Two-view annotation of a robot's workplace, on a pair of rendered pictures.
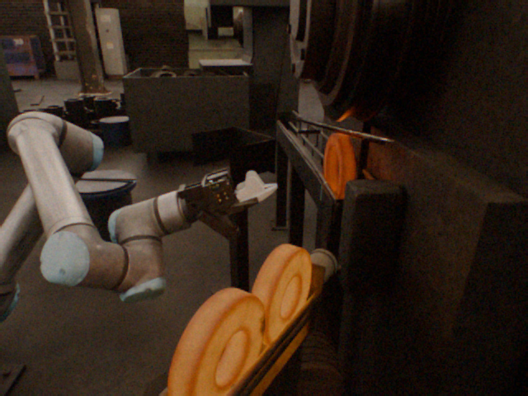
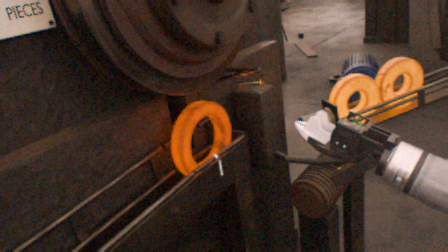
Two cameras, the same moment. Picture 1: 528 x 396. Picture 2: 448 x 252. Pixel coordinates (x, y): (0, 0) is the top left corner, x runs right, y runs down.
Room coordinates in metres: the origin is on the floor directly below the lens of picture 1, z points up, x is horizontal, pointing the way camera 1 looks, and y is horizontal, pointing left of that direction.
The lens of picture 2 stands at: (1.42, 0.40, 1.11)
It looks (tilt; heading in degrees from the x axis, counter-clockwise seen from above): 23 degrees down; 226
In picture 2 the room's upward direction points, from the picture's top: 9 degrees counter-clockwise
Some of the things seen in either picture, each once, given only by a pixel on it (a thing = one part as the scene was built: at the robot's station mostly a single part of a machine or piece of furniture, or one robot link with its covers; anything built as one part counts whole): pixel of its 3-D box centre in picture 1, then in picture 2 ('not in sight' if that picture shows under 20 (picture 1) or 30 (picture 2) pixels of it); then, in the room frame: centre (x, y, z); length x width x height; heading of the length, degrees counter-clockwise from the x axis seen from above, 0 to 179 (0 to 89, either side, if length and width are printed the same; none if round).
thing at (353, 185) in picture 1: (369, 237); (257, 126); (0.68, -0.22, 0.68); 0.11 x 0.08 x 0.24; 94
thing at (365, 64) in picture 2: not in sight; (360, 76); (-1.30, -0.77, 0.17); 0.57 x 0.31 x 0.34; 24
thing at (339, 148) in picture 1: (337, 168); (203, 139); (0.92, -0.19, 0.75); 0.18 x 0.03 x 0.18; 5
